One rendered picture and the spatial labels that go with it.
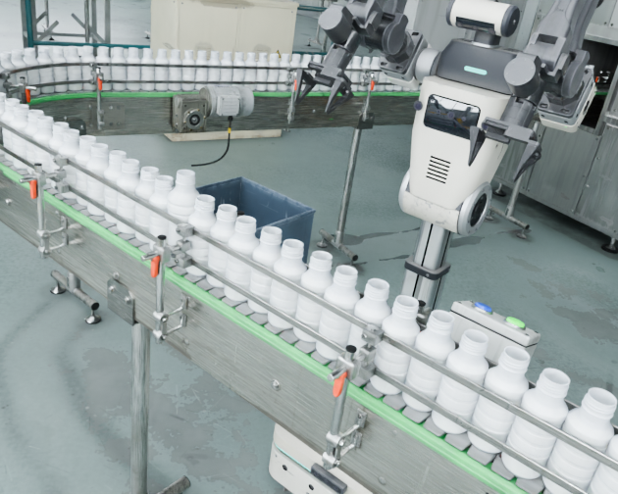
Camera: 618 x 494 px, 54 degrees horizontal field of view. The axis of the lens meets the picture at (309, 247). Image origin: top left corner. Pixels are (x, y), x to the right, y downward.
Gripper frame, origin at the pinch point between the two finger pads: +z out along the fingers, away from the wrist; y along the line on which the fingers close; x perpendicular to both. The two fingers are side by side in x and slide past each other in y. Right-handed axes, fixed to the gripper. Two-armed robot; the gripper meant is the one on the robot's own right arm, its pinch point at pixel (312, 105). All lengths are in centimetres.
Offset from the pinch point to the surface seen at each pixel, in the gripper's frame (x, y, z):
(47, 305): 73, -142, 106
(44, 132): -25, -51, 36
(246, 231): -23.5, 20.2, 34.3
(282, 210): 36.9, -21.5, 22.5
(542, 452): -17, 80, 42
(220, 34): 215, -301, -101
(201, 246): -20.1, 9.1, 41.1
